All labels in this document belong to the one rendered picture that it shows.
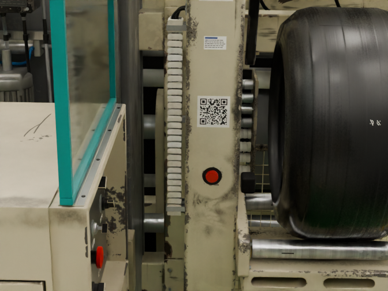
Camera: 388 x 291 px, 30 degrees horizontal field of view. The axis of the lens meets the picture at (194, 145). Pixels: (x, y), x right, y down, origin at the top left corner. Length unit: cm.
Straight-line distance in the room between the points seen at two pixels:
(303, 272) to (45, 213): 83
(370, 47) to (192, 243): 64
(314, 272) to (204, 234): 28
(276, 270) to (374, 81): 50
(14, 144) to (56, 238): 30
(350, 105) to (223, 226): 46
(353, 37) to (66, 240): 81
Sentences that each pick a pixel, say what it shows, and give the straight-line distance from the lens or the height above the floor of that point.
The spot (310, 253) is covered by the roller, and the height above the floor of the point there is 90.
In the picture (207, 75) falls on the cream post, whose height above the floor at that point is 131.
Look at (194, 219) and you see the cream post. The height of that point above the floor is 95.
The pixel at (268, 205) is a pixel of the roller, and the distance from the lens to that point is 198.
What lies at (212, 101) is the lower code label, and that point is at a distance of 166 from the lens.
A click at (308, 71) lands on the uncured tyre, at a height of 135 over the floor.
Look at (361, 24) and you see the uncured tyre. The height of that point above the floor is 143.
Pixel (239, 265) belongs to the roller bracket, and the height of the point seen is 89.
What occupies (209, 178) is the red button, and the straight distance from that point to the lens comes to 172.
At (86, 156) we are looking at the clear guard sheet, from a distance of 120.
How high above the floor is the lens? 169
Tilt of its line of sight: 19 degrees down
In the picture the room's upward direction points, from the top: 1 degrees clockwise
